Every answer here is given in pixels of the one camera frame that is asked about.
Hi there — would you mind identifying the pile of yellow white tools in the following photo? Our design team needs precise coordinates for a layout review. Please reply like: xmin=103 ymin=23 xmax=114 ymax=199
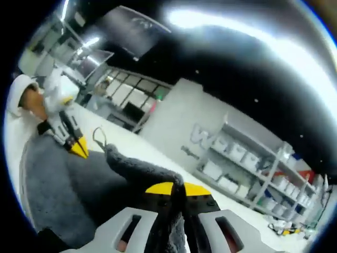
xmin=267 ymin=220 xmax=301 ymax=236

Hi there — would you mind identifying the small dark hanging screen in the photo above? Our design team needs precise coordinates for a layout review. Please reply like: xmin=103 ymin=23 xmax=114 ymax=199
xmin=78 ymin=50 xmax=115 ymax=80

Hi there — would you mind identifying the person's left hand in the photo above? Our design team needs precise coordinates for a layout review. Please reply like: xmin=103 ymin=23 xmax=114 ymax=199
xmin=18 ymin=85 xmax=52 ymax=122

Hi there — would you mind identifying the black monitor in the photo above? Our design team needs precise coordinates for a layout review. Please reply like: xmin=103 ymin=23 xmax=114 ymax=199
xmin=123 ymin=102 xmax=146 ymax=120

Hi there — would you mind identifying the grey towel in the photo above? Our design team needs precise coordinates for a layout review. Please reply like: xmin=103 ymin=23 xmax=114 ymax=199
xmin=21 ymin=126 xmax=192 ymax=253

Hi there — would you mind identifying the large dark hanging screen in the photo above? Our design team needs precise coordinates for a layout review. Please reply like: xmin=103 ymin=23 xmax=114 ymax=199
xmin=96 ymin=6 xmax=172 ymax=62

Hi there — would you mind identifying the row of white storage bins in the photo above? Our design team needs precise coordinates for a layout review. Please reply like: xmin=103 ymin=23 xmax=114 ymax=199
xmin=202 ymin=146 xmax=316 ymax=217

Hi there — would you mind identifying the white metal stand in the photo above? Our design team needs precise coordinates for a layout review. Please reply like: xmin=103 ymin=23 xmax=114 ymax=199
xmin=133 ymin=105 xmax=159 ymax=135

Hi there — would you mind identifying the grey metal shelving unit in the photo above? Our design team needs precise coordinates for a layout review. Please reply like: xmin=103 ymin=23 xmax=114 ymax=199
xmin=193 ymin=113 xmax=325 ymax=222

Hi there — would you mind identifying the ceiling light strip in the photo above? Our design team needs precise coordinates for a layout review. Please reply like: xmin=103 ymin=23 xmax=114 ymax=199
xmin=167 ymin=0 xmax=293 ymax=28

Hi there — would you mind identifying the red blue banner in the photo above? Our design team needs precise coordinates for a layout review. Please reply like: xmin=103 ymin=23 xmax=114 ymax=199
xmin=273 ymin=154 xmax=317 ymax=183

